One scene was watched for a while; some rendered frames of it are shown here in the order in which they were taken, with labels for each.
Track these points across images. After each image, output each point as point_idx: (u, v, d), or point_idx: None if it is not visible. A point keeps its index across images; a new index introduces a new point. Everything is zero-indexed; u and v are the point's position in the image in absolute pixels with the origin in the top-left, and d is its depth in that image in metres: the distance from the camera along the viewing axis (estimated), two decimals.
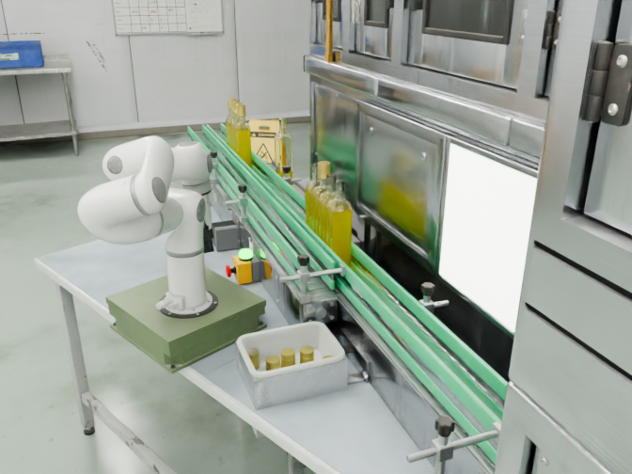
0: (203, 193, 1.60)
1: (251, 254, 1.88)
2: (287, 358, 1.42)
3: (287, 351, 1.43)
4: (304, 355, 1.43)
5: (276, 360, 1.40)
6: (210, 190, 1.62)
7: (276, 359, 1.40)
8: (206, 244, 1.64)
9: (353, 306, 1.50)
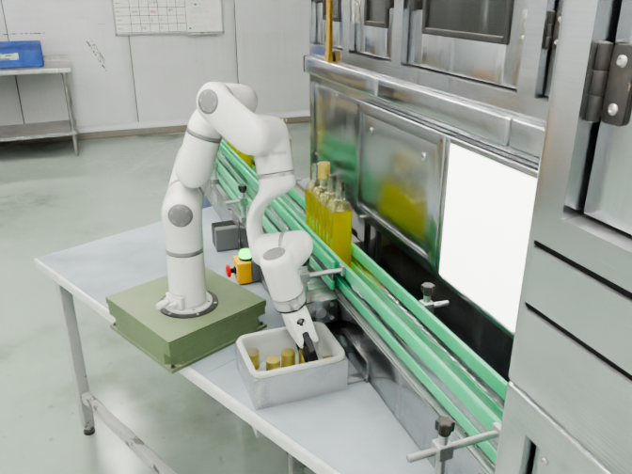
0: None
1: (251, 254, 1.88)
2: (287, 358, 1.42)
3: (287, 351, 1.43)
4: (303, 355, 1.42)
5: (276, 360, 1.40)
6: (274, 305, 1.37)
7: (276, 359, 1.40)
8: None
9: (353, 306, 1.50)
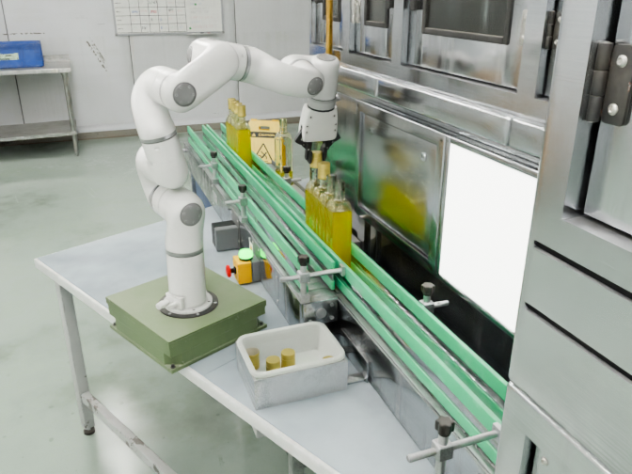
0: (311, 107, 1.60)
1: (251, 254, 1.88)
2: (287, 358, 1.42)
3: (287, 351, 1.43)
4: (322, 154, 1.71)
5: (276, 360, 1.40)
6: (320, 110, 1.60)
7: (276, 359, 1.40)
8: (306, 152, 1.71)
9: (353, 306, 1.50)
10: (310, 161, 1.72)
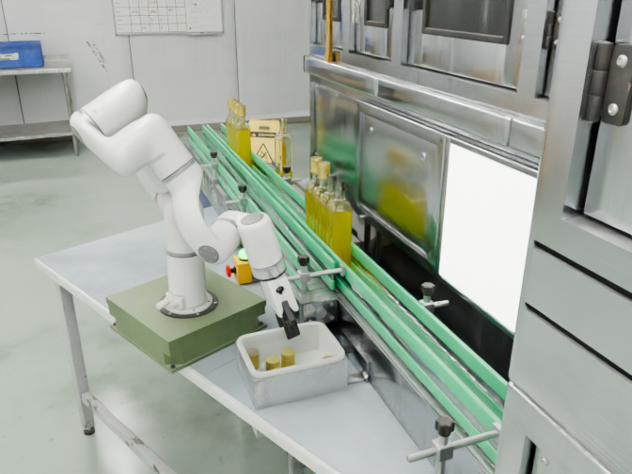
0: None
1: None
2: (287, 358, 1.42)
3: (287, 351, 1.43)
4: (322, 160, 1.72)
5: (276, 360, 1.40)
6: (253, 274, 1.33)
7: (276, 359, 1.40)
8: None
9: (353, 306, 1.50)
10: (310, 166, 1.73)
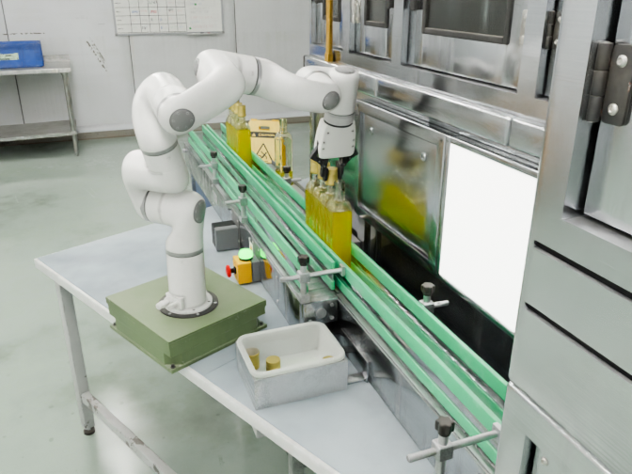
0: (328, 122, 1.51)
1: (251, 254, 1.88)
2: (338, 171, 1.62)
3: (330, 167, 1.62)
4: None
5: (276, 360, 1.40)
6: (338, 126, 1.50)
7: (276, 359, 1.40)
8: (321, 169, 1.61)
9: (353, 306, 1.50)
10: (310, 166, 1.73)
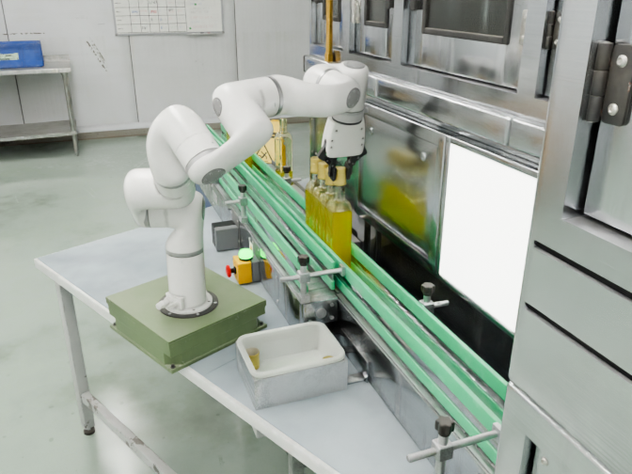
0: (337, 120, 1.45)
1: (251, 254, 1.88)
2: None
3: None
4: (322, 160, 1.72)
5: (341, 166, 1.57)
6: (347, 123, 1.45)
7: (340, 166, 1.57)
8: (329, 169, 1.55)
9: (353, 306, 1.50)
10: (310, 166, 1.73)
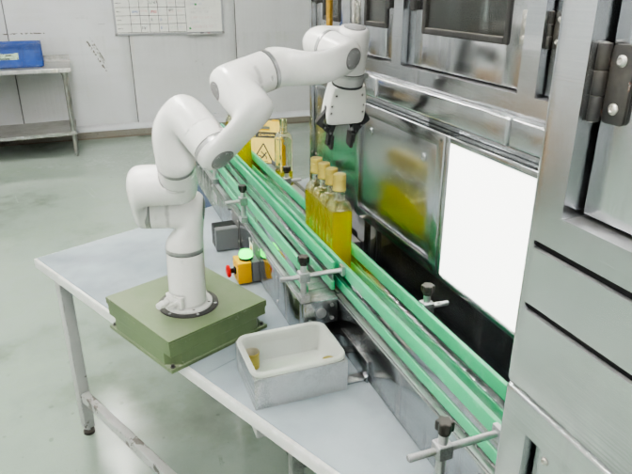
0: (337, 85, 1.42)
1: (251, 254, 1.88)
2: (338, 171, 1.62)
3: (330, 167, 1.62)
4: (322, 160, 1.72)
5: (341, 172, 1.58)
6: (347, 87, 1.41)
7: (340, 173, 1.58)
8: (326, 137, 1.52)
9: (353, 306, 1.50)
10: (310, 166, 1.73)
